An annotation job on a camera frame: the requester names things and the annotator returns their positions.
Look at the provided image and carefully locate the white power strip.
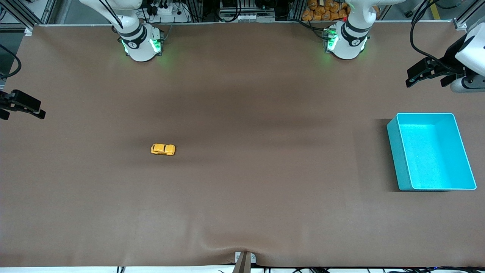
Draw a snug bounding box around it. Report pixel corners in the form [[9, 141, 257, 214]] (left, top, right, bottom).
[[146, 0, 190, 23]]

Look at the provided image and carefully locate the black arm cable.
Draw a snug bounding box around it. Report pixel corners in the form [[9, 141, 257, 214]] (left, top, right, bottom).
[[0, 44, 22, 81], [410, 0, 461, 74]]

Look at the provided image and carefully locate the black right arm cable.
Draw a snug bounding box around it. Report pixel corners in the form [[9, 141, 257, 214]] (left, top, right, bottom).
[[0, 44, 22, 81]]

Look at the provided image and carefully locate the aluminium frame profile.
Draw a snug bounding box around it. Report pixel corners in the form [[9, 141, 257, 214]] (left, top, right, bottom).
[[453, 0, 485, 31], [0, 0, 57, 35]]

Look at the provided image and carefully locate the yellow beetle toy car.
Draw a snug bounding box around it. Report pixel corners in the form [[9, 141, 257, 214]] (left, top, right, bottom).
[[151, 143, 176, 156]]

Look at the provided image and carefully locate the white terminal block equipment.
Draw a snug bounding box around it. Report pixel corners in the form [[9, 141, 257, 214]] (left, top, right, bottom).
[[219, 0, 277, 22]]

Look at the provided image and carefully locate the turquoise plastic bin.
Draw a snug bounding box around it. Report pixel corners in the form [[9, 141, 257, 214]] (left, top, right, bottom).
[[386, 113, 477, 191]]

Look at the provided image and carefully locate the brown table mat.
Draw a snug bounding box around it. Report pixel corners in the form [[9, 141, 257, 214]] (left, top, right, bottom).
[[0, 23, 485, 268]]

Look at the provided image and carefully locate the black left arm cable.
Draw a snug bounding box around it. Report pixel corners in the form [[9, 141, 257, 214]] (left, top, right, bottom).
[[410, 0, 461, 74]]

